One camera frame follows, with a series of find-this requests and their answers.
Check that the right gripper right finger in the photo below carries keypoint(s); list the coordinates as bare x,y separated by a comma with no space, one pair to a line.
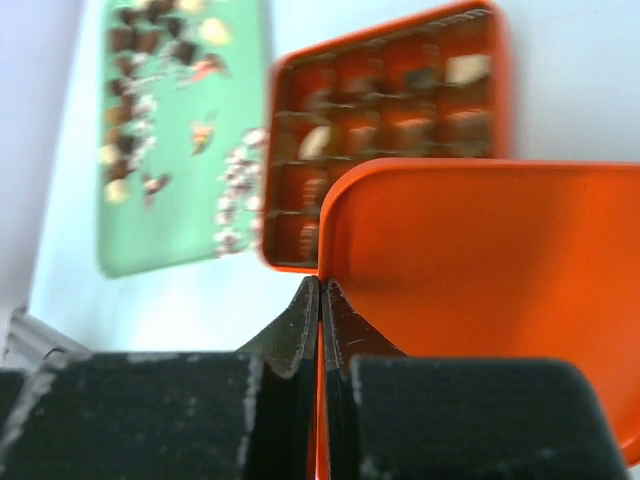
392,416

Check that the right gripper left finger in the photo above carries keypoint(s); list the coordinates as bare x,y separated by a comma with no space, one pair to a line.
248,414

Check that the orange box lid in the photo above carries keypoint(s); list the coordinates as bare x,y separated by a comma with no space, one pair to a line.
497,258

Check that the green floral tray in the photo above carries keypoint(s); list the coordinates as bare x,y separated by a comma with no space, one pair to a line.
182,132

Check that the orange chocolate box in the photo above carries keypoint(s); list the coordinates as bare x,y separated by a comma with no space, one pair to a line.
383,92

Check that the white square chocolate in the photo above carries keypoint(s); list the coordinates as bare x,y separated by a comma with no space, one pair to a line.
467,69

